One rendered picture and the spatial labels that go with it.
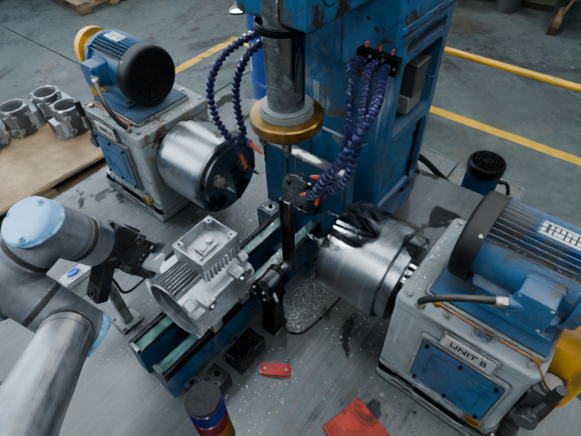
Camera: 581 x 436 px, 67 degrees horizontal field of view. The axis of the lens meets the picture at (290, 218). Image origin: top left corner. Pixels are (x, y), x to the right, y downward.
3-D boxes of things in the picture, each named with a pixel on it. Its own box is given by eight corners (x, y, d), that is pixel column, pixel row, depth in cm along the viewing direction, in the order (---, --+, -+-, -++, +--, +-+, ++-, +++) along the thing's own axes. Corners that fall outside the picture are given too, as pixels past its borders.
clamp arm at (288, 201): (289, 261, 117) (285, 192, 98) (297, 266, 116) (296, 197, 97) (280, 269, 115) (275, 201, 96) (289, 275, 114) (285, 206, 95)
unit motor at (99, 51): (143, 120, 172) (107, 10, 142) (199, 152, 158) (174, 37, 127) (86, 152, 159) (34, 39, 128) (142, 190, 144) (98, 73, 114)
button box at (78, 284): (124, 252, 119) (113, 237, 116) (136, 257, 114) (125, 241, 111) (67, 294, 110) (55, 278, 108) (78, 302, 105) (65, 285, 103)
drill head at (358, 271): (340, 230, 135) (345, 168, 116) (467, 301, 116) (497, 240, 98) (288, 283, 122) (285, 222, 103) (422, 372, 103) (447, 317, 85)
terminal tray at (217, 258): (212, 234, 114) (207, 214, 109) (242, 253, 109) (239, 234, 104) (177, 263, 108) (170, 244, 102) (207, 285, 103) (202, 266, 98)
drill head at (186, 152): (194, 148, 164) (181, 88, 146) (267, 189, 148) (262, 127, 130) (140, 183, 151) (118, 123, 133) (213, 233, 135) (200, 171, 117)
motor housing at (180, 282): (209, 261, 127) (198, 216, 113) (259, 295, 119) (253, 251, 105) (156, 310, 116) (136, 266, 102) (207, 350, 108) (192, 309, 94)
